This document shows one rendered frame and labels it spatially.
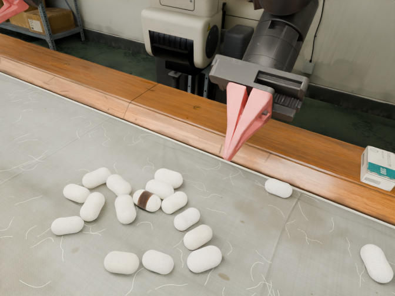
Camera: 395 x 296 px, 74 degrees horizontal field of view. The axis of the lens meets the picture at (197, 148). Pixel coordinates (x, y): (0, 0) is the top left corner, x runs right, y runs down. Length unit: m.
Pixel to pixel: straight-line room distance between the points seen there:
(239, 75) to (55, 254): 0.26
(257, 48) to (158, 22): 0.63
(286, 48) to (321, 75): 2.02
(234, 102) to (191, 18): 0.61
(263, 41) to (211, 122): 0.17
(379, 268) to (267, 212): 0.12
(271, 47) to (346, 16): 1.92
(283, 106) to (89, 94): 0.35
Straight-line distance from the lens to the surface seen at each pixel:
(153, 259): 0.27
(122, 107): 0.48
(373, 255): 0.34
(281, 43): 0.30
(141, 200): 0.31
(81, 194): 0.34
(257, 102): 0.27
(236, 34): 0.95
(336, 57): 2.28
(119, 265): 0.28
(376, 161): 0.41
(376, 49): 2.27
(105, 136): 0.44
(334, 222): 0.37
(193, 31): 0.85
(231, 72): 0.28
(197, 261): 0.27
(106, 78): 0.56
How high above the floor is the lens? 1.00
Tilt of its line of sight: 40 degrees down
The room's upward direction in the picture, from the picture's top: 5 degrees clockwise
